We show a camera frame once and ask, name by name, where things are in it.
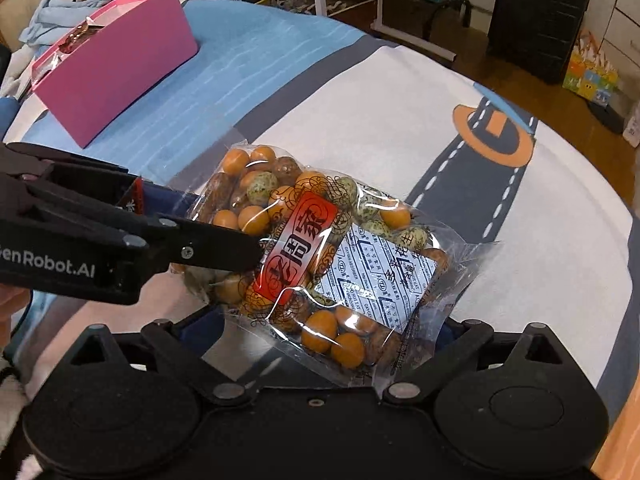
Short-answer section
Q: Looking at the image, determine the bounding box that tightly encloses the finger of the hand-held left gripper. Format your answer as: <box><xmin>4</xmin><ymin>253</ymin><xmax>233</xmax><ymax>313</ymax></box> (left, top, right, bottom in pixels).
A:
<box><xmin>114</xmin><ymin>214</ymin><xmax>266</xmax><ymax>287</ymax></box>
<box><xmin>0</xmin><ymin>141</ymin><xmax>202</xmax><ymax>222</ymax></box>

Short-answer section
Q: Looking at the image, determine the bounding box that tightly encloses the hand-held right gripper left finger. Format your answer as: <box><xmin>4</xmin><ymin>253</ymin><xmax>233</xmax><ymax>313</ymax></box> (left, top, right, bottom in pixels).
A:
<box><xmin>69</xmin><ymin>309</ymin><xmax>254</xmax><ymax>407</ymax></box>

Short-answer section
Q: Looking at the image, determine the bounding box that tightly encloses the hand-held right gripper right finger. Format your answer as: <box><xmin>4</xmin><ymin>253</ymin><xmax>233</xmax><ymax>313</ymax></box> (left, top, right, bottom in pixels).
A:
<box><xmin>381</xmin><ymin>317</ymin><xmax>572</xmax><ymax>406</ymax></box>

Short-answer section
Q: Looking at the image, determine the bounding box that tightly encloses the clear nut bag red label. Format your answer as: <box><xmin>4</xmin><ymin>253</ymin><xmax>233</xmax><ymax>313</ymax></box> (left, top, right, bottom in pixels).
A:
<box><xmin>167</xmin><ymin>132</ymin><xmax>502</xmax><ymax>392</ymax></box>

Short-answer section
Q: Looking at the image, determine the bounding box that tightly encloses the pink cardboard box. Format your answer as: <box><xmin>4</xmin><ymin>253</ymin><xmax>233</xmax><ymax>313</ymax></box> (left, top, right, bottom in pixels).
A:
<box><xmin>31</xmin><ymin>0</ymin><xmax>200</xmax><ymax>150</ymax></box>

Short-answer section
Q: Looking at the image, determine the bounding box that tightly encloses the person's left forearm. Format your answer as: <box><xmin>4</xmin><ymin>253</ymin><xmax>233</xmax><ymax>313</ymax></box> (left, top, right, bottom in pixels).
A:
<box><xmin>0</xmin><ymin>345</ymin><xmax>36</xmax><ymax>466</ymax></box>

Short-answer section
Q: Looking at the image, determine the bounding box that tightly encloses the blue pillow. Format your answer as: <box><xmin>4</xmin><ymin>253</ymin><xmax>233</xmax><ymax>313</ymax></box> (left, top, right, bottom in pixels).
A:
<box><xmin>0</xmin><ymin>94</ymin><xmax>22</xmax><ymax>138</ymax></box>

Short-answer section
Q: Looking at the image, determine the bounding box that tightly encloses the light blue blanket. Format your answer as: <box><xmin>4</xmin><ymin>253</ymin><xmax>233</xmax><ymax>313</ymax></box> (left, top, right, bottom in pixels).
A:
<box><xmin>19</xmin><ymin>0</ymin><xmax>119</xmax><ymax>47</ymax></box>

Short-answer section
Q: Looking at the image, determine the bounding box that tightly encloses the white plastic bag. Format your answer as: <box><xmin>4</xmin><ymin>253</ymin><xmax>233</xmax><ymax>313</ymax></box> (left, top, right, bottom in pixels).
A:
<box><xmin>622</xmin><ymin>104</ymin><xmax>640</xmax><ymax>149</ymax></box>

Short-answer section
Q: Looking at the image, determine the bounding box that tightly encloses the colourful gift bag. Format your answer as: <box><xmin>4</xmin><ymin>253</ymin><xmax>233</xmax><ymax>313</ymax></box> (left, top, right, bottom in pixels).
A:
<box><xmin>561</xmin><ymin>29</ymin><xmax>622</xmax><ymax>107</ymax></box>

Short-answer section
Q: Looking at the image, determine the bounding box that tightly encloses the wooden top rolling table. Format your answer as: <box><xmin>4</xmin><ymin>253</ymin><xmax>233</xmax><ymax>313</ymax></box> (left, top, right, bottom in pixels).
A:
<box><xmin>309</xmin><ymin>0</ymin><xmax>459</xmax><ymax>62</ymax></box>

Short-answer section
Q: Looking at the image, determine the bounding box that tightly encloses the black suitcase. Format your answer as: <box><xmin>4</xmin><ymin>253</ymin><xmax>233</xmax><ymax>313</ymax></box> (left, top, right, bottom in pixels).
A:
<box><xmin>486</xmin><ymin>0</ymin><xmax>592</xmax><ymax>86</ymax></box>

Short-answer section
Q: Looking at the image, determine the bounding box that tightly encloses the white wardrobe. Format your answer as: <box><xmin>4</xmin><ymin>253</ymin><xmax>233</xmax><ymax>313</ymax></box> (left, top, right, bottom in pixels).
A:
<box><xmin>589</xmin><ymin>0</ymin><xmax>640</xmax><ymax>92</ymax></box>

